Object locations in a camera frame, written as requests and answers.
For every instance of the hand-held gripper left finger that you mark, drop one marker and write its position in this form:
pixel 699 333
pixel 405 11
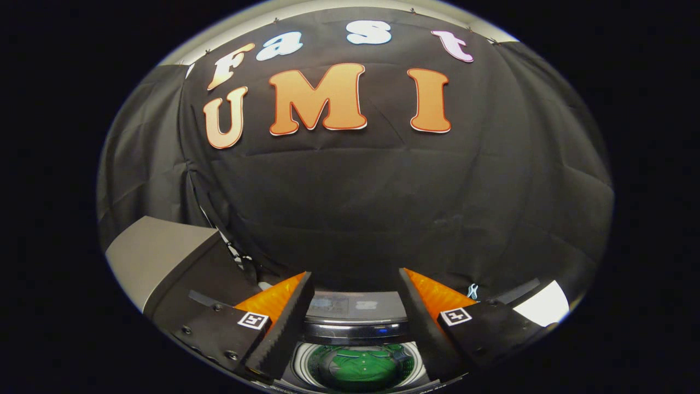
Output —
pixel 290 323

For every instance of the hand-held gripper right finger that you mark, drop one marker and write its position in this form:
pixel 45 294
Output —
pixel 421 320

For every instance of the grey washing machine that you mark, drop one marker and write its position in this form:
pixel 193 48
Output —
pixel 355 331

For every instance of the green polo shirt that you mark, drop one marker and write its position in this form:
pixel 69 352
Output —
pixel 358 368

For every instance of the small pale blue clip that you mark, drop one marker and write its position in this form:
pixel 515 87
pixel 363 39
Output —
pixel 473 291

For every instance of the black backdrop cloth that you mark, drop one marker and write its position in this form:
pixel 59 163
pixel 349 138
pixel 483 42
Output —
pixel 383 208

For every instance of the white flat panel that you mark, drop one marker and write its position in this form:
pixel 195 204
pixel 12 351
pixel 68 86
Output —
pixel 541 306

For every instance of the grey topped stand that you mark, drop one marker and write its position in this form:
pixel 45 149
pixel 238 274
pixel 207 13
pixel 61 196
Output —
pixel 147 246

